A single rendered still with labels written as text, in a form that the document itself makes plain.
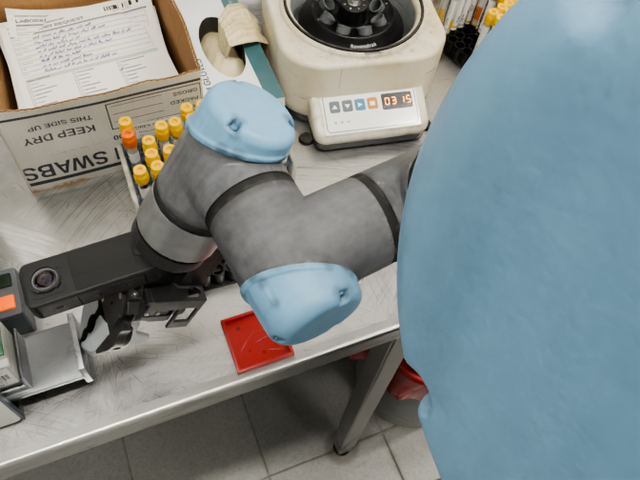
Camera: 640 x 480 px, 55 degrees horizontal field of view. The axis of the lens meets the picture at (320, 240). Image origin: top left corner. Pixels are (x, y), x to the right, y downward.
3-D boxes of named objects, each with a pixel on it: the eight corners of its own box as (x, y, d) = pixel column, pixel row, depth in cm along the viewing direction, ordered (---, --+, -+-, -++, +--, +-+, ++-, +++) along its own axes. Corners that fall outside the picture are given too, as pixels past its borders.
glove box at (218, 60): (213, 148, 87) (209, 99, 78) (170, 35, 98) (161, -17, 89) (296, 128, 90) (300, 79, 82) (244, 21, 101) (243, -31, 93)
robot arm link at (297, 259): (419, 259, 42) (338, 140, 46) (273, 331, 39) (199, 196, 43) (394, 301, 49) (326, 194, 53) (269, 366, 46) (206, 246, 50)
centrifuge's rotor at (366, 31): (309, 82, 87) (312, 42, 81) (288, 10, 95) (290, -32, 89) (411, 70, 90) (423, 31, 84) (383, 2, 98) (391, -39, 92)
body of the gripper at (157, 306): (184, 332, 64) (236, 267, 56) (101, 339, 58) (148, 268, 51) (165, 270, 67) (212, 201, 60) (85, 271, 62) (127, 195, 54)
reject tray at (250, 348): (238, 375, 70) (238, 372, 69) (220, 323, 73) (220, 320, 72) (294, 355, 72) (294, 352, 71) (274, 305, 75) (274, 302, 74)
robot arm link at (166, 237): (166, 236, 48) (141, 157, 52) (144, 269, 51) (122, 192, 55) (247, 238, 53) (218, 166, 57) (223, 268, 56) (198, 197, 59)
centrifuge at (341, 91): (290, 158, 87) (294, 95, 76) (254, 17, 101) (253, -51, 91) (450, 137, 91) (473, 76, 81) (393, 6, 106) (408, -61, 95)
